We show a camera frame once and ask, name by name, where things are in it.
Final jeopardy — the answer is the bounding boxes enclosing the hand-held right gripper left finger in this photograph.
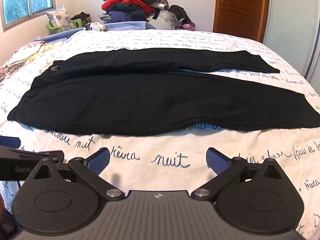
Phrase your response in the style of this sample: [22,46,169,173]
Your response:
[24,147,125,201]

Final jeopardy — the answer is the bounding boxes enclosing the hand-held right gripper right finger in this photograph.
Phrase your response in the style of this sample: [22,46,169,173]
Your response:
[191,147,292,201]

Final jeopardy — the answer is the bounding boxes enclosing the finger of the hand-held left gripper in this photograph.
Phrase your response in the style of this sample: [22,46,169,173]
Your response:
[0,137,64,161]

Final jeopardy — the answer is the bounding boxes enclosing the black pants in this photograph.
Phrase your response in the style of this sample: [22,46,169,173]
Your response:
[7,48,320,135]

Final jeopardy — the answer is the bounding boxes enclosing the white script-printed blanket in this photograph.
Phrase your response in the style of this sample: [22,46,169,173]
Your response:
[0,28,320,235]

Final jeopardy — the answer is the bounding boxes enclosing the floral patterned cloth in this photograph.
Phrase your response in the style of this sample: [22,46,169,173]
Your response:
[0,39,64,83]

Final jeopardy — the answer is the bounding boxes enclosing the floral pillow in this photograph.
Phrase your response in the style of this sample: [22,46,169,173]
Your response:
[46,5,73,32]

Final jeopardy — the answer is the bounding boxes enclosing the blue quilted bed cover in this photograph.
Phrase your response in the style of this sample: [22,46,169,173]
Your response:
[37,21,157,43]

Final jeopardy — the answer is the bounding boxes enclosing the frosted glass wardrobe door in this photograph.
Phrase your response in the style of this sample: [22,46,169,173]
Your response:
[263,0,320,78]

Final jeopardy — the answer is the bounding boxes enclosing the brown wooden door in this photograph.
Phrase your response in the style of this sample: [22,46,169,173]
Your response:
[212,0,271,43]

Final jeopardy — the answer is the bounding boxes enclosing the pile of clothes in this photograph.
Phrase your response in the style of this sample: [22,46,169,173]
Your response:
[99,0,196,30]

